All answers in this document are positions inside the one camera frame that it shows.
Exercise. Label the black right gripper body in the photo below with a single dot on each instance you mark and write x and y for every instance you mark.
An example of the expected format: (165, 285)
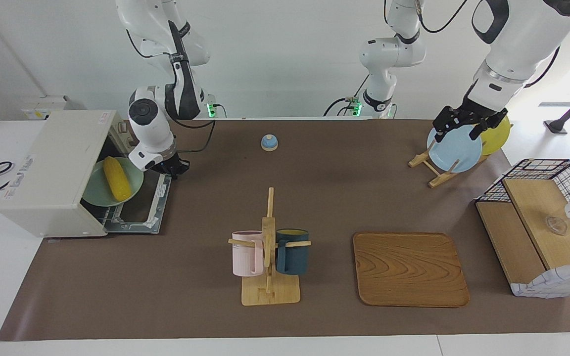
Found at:
(171, 164)

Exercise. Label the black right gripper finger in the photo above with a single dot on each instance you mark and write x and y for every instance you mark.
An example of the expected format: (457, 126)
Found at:
(173, 175)
(185, 168)

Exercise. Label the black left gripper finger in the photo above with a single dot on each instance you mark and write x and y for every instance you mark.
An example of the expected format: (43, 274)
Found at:
(476, 133)
(440, 135)

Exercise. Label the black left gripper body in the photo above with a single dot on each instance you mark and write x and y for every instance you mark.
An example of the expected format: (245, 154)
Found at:
(465, 117)

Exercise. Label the oven glass door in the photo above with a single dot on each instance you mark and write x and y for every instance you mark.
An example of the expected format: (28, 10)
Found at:
(161, 202)

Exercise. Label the yellow corn cob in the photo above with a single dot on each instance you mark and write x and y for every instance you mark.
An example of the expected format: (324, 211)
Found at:
(117, 180)

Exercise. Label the pale green plate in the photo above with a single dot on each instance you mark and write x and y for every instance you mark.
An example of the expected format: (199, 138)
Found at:
(94, 190)

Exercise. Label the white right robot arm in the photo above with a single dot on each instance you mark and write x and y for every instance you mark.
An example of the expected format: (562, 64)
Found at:
(154, 128)

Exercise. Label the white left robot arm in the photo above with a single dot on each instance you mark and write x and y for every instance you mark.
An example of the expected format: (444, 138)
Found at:
(522, 44)

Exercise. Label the white toaster oven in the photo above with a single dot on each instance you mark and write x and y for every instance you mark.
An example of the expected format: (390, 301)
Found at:
(52, 163)

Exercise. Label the yellow plate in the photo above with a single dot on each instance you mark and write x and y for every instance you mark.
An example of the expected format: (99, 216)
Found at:
(498, 141)

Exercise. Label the light blue plate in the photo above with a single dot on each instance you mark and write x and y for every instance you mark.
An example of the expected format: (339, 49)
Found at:
(458, 153)

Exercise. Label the wooden plate rack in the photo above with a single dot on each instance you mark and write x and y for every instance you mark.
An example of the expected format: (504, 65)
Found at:
(441, 180)

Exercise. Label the small blue call bell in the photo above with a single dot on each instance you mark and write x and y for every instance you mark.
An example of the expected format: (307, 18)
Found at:
(269, 143)

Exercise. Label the brown table mat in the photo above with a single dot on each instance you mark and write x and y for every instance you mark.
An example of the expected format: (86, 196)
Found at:
(191, 277)

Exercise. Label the pink mug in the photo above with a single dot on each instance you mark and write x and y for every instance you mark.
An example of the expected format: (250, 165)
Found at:
(245, 257)

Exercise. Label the small glass bowl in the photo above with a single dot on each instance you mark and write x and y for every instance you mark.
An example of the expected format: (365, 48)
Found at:
(556, 225)

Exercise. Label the brown wooden tray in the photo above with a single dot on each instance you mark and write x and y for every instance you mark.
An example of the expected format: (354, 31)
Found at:
(411, 269)

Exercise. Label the dark blue mug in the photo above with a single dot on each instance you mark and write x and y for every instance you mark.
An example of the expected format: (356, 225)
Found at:
(295, 257)

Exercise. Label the wooden mug rack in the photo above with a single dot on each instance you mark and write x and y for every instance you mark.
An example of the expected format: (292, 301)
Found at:
(270, 294)

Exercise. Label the white checkered cloth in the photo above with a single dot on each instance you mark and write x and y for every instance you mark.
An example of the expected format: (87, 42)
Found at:
(557, 282)

